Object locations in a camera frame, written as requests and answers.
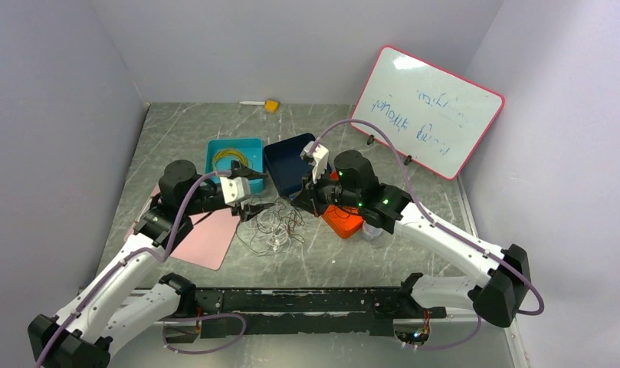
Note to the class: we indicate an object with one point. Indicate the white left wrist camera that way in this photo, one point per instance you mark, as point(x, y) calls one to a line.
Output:
point(234, 192)

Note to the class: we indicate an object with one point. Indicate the orange plastic tray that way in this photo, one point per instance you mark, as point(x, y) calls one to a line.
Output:
point(345, 221)

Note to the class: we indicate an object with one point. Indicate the clear plastic cup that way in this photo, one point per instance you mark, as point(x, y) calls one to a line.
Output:
point(370, 233)

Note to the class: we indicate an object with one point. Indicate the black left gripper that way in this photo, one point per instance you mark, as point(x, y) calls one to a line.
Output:
point(249, 209)

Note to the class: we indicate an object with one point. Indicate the pink framed whiteboard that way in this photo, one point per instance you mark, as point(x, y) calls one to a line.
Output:
point(432, 116)

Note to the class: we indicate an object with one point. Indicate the navy blue plastic tray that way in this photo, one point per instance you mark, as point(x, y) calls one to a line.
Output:
point(284, 163)

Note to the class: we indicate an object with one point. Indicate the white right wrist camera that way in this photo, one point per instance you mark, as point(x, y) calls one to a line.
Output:
point(317, 156)

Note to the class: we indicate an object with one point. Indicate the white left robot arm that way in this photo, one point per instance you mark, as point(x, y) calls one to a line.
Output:
point(90, 329)

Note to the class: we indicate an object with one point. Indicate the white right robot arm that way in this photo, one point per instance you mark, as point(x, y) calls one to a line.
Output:
point(496, 280)

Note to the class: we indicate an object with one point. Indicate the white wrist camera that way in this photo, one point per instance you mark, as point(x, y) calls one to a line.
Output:
point(317, 156)
point(234, 192)

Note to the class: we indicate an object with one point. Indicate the yellow block eraser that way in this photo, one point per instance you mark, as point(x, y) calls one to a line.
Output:
point(271, 106)

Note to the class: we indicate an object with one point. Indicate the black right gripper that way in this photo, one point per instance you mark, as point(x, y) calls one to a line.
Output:
point(309, 200)

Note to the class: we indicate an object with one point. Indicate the teal plastic tray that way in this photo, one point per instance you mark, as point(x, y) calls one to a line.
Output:
point(221, 152)

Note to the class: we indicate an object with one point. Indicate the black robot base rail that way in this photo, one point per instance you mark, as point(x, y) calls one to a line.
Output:
point(217, 312)

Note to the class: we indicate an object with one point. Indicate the pink clipboard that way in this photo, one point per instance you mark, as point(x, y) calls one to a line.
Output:
point(207, 242)

